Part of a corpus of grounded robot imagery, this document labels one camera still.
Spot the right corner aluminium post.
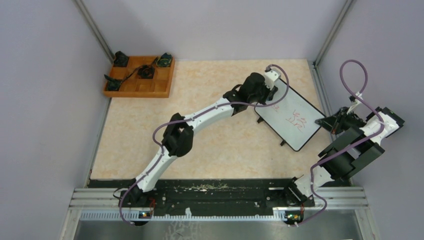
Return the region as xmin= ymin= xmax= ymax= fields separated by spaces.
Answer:
xmin=313 ymin=0 xmax=357 ymax=68

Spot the orange compartment tray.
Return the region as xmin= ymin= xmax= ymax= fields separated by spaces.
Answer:
xmin=102 ymin=54 xmax=175 ymax=98

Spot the dark object top-left compartment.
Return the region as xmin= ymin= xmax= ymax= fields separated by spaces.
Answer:
xmin=113 ymin=51 xmax=130 ymax=68

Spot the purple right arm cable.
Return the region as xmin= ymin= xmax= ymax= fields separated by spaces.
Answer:
xmin=285 ymin=59 xmax=387 ymax=228

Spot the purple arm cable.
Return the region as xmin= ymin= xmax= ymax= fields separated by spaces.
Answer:
xmin=118 ymin=64 xmax=290 ymax=227
xmin=285 ymin=59 xmax=387 ymax=228

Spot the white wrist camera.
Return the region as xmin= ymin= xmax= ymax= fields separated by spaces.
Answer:
xmin=263 ymin=66 xmax=281 ymax=90
xmin=347 ymin=91 xmax=363 ymax=114

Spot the dark object centre compartment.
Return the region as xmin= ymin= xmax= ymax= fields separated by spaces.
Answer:
xmin=137 ymin=64 xmax=155 ymax=79

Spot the left corner aluminium post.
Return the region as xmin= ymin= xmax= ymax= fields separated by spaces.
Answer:
xmin=72 ymin=0 xmax=115 ymax=63

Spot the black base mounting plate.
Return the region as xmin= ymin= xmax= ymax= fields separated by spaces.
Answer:
xmin=87 ymin=178 xmax=324 ymax=218

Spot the corner aluminium post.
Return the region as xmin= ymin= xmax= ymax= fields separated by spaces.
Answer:
xmin=313 ymin=0 xmax=357 ymax=68
xmin=72 ymin=0 xmax=115 ymax=63

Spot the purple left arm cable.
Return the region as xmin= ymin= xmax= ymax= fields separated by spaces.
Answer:
xmin=118 ymin=64 xmax=290 ymax=227

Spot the black framed whiteboard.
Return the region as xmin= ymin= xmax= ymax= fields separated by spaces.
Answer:
xmin=254 ymin=87 xmax=325 ymax=152

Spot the dark object top-right compartment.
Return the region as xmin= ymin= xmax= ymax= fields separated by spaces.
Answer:
xmin=156 ymin=52 xmax=173 ymax=68

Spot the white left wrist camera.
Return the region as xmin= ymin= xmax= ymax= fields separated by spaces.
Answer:
xmin=263 ymin=66 xmax=281 ymax=90

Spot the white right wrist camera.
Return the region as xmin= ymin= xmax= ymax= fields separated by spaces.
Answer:
xmin=347 ymin=91 xmax=363 ymax=114

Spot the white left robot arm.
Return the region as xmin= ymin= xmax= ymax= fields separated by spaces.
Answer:
xmin=122 ymin=69 xmax=281 ymax=207

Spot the dark object left compartment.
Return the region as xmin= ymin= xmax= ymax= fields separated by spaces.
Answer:
xmin=103 ymin=74 xmax=123 ymax=92

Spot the aluminium front rail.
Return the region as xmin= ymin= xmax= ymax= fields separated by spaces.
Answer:
xmin=68 ymin=187 xmax=369 ymax=222

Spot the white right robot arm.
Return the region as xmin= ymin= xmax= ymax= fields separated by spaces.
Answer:
xmin=281 ymin=107 xmax=405 ymax=206

